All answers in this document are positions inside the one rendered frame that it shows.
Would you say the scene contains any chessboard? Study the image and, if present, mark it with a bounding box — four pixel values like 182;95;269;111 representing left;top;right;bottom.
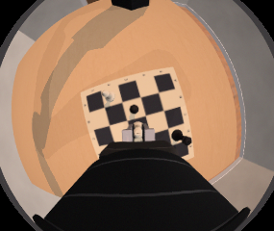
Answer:
81;67;194;160

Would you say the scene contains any white bishop chess piece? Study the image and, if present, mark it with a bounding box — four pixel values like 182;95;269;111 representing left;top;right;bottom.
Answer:
102;90;115;102

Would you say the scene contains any black chess king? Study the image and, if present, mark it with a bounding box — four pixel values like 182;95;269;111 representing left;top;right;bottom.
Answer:
171;129;192;145

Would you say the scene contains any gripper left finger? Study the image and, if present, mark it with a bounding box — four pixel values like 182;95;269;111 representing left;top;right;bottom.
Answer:
122;124;135;141

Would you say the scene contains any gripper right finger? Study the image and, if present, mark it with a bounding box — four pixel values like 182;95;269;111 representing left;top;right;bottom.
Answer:
141;124;155;141

